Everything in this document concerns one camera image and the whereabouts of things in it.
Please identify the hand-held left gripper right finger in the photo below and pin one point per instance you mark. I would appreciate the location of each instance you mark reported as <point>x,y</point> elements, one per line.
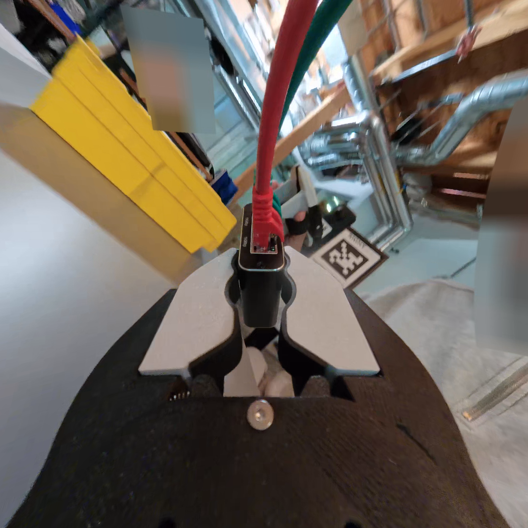
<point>326,326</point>

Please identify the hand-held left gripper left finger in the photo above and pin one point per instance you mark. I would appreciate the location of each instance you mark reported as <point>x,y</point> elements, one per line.
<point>194,321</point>

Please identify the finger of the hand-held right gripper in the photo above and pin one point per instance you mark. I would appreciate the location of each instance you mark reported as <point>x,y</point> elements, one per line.
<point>291,198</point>

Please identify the black ethernet splitter box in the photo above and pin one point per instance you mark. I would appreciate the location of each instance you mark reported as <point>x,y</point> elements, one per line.
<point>262,293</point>

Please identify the yellow plastic bin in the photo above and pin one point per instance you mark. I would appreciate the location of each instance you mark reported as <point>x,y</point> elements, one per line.
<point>123,136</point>

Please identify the person's right hand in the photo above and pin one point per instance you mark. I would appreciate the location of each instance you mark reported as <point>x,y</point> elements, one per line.
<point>296,240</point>

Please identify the framed marker sign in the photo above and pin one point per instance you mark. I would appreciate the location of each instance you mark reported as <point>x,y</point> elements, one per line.
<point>350,258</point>

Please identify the wooden beam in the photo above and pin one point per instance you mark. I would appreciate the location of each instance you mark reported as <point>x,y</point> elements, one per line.
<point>305,123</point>

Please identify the person's grey sweatshirt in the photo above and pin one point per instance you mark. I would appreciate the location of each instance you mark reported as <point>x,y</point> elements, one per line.
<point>433,350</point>

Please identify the silver ventilation ducts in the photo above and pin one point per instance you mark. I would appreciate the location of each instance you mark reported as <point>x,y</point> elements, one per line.
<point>474,107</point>

